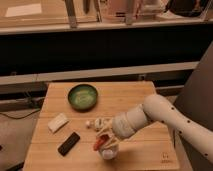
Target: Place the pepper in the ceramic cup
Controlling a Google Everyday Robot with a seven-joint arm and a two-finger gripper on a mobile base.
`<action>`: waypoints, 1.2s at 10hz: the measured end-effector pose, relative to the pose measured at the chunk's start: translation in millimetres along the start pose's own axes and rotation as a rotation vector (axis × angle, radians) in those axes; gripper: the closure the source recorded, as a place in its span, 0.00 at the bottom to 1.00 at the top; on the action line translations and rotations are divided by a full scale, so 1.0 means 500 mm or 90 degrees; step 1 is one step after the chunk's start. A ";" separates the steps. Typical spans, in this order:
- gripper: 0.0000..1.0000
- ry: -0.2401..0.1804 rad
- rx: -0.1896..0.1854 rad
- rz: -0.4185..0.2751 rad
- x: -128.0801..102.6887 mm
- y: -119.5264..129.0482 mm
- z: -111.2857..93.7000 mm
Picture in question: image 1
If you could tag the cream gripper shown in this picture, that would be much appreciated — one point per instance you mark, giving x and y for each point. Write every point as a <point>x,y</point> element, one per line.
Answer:
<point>102,127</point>

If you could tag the red pepper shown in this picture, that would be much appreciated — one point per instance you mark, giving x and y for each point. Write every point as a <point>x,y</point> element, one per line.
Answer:
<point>100,141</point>

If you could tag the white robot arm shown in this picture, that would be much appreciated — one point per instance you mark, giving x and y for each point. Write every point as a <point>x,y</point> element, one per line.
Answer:
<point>154,108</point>

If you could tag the white ceramic cup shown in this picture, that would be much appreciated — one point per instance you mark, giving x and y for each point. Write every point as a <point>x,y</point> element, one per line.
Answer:
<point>108,154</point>

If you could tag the green ceramic bowl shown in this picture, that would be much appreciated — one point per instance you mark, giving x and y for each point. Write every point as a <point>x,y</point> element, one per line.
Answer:
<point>82,97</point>

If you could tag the black rectangular block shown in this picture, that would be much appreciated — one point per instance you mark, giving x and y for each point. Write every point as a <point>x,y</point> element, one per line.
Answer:
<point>68,144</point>

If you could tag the white rectangular block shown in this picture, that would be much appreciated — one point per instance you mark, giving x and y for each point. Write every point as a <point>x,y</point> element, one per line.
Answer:
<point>56,123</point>

